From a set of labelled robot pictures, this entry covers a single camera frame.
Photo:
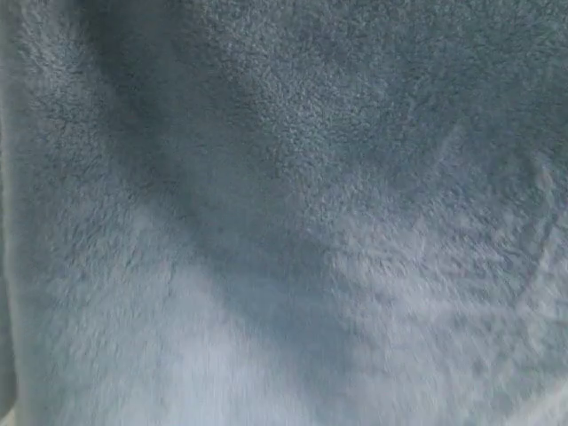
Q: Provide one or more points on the light blue fleece towel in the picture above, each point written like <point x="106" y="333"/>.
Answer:
<point x="286" y="212"/>

